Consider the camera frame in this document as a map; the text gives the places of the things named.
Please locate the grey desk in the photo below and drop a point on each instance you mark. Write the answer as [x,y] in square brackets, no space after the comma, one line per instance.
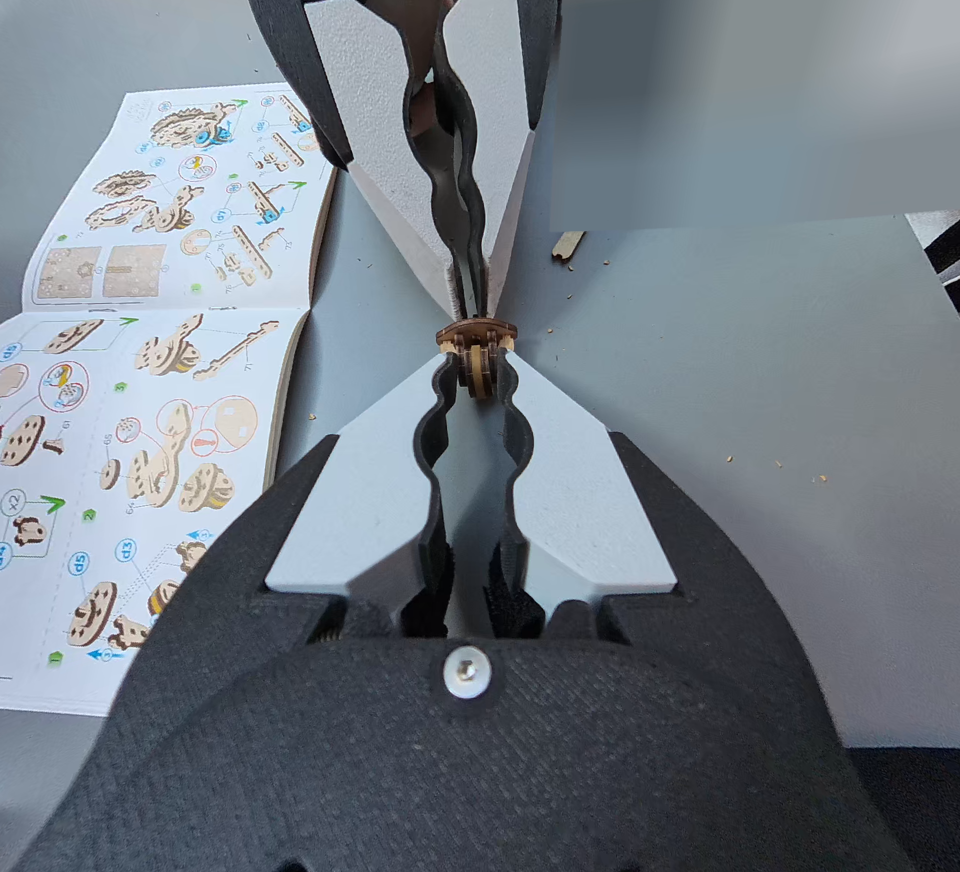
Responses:
[712,399]

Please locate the small wooden puzzle assembly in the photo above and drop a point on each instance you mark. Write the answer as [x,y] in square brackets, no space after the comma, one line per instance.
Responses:
[476,347]

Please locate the puzzle instruction booklet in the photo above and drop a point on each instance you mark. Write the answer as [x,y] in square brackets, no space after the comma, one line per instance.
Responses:
[150,399]

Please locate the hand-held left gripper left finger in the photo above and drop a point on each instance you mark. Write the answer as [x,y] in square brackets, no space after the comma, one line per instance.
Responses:
[352,512]

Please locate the thin wooden strip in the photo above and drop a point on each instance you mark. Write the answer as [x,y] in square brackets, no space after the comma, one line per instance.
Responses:
[568,245]

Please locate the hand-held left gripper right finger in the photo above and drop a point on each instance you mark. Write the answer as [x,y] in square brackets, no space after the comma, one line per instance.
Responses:
[585,512]

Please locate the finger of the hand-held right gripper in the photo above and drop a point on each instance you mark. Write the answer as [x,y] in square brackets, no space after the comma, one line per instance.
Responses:
[367,99]
[502,99]

